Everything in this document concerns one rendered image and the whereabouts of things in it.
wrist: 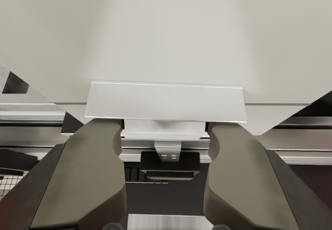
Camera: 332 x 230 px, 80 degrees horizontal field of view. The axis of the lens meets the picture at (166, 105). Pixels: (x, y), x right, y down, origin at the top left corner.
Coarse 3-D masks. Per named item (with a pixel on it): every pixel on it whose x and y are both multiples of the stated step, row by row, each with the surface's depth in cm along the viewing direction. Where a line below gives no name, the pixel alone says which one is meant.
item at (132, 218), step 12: (132, 216) 20; (144, 216) 20; (156, 216) 20; (168, 216) 20; (180, 216) 20; (192, 216) 20; (204, 216) 20; (132, 228) 20; (144, 228) 20; (156, 228) 20; (168, 228) 20; (180, 228) 20; (192, 228) 20; (204, 228) 20
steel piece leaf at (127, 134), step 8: (128, 136) 22; (136, 136) 22; (144, 136) 22; (152, 136) 22; (160, 136) 22; (168, 136) 22; (176, 136) 22; (184, 136) 22; (192, 136) 22; (200, 136) 22
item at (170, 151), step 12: (156, 144) 26; (168, 144) 26; (180, 144) 26; (144, 156) 40; (156, 156) 40; (168, 156) 34; (180, 156) 40; (192, 156) 40; (144, 168) 39; (156, 168) 39; (168, 168) 39; (180, 168) 39; (192, 168) 39
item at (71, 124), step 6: (66, 114) 24; (66, 120) 23; (72, 120) 23; (78, 120) 23; (66, 126) 23; (72, 126) 23; (78, 126) 23; (66, 132) 23; (72, 132) 23; (126, 138) 24; (132, 138) 24; (138, 138) 24; (144, 138) 24; (150, 138) 24; (204, 138) 24
